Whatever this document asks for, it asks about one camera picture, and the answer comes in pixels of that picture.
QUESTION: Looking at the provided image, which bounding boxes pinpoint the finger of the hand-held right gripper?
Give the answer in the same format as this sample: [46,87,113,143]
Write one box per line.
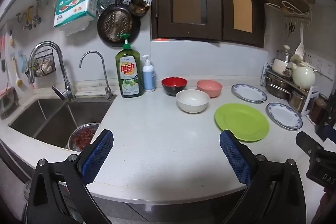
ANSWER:
[296,131,324,159]
[316,93,336,143]

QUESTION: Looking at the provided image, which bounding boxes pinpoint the pink bowl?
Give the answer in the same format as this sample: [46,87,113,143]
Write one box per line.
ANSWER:
[197,80,223,98]

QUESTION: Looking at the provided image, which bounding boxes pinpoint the white and blue pump bottle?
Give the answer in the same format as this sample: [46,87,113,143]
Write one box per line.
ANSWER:
[142,54,156,93]

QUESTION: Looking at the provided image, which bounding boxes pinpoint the black wire basket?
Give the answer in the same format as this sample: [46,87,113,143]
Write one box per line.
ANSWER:
[31,49,56,77]

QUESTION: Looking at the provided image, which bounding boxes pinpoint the black kitchen scissors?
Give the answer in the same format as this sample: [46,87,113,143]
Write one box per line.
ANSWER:
[286,22,295,39]

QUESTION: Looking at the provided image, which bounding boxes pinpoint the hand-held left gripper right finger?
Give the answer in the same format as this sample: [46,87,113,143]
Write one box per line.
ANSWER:
[219,130,307,224]

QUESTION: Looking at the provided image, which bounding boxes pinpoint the blue-rimmed white plate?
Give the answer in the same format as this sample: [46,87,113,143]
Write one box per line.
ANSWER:
[266,102,303,131]
[231,84,268,103]

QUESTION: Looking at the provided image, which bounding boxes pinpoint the red bowl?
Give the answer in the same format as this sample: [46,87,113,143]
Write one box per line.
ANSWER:
[161,77,188,97]

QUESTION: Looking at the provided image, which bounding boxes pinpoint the white wall socket strip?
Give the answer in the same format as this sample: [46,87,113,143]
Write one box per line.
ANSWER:
[304,49,336,79]

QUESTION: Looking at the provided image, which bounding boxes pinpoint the white bowl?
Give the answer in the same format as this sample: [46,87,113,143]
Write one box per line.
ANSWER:
[176,89,210,114]

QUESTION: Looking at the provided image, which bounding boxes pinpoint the steel pot with glass lid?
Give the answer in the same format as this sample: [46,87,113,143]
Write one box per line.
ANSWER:
[276,45,293,63]

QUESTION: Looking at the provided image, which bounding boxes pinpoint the small chrome gooseneck faucet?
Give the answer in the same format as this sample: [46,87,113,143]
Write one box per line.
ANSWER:
[79,50,117,101]

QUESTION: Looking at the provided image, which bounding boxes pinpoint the small steel pot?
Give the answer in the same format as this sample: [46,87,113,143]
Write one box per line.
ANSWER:
[288,90,309,113]

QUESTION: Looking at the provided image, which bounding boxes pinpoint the white rice spoon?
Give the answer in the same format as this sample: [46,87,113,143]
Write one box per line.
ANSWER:
[294,26,305,56]

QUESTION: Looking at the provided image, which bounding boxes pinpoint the white enamel pot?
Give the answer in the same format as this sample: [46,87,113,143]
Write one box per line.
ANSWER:
[272,58,295,78]

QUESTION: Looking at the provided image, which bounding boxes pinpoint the black perforated frying pan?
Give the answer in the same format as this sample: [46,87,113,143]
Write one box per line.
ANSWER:
[97,0,141,48]

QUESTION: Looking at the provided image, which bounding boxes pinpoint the green plate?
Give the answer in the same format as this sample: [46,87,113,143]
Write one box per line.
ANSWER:
[214,103,270,142]

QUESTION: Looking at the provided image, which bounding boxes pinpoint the green paper towel pack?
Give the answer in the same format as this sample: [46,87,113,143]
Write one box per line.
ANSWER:
[53,0,101,36]

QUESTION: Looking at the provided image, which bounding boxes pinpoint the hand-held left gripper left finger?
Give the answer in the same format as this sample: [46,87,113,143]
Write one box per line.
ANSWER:
[27,129,114,224]

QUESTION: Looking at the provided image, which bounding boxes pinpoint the metal wall hooks with utensils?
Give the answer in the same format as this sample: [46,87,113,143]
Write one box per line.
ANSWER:
[16,0,44,30]

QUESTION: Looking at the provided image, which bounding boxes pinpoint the green dish soap bottle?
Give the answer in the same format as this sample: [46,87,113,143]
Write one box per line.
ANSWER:
[115,33,144,98]

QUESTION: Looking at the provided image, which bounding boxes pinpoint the yellow dish brush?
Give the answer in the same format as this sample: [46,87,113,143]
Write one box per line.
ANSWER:
[11,56,24,88]

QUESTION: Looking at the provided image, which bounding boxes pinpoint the dark glass jar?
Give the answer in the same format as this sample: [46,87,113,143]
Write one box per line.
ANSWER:
[310,93,328,125]

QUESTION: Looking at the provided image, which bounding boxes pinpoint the tall chrome pull-out faucet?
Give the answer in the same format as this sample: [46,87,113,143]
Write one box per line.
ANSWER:
[28,41,76,101]

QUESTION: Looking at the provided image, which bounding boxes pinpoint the steel colander of red fruit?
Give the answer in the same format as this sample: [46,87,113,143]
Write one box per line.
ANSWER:
[68,123,101,151]

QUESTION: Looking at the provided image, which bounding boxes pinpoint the cream ceramic kettle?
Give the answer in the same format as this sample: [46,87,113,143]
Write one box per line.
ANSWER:
[287,55,318,90]

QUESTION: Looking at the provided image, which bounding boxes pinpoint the stainless steel sink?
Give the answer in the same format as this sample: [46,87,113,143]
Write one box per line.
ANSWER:
[8,97,116,149]

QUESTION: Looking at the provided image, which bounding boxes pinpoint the metal corner pot rack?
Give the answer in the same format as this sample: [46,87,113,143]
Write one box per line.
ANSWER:
[261,63,320,117]

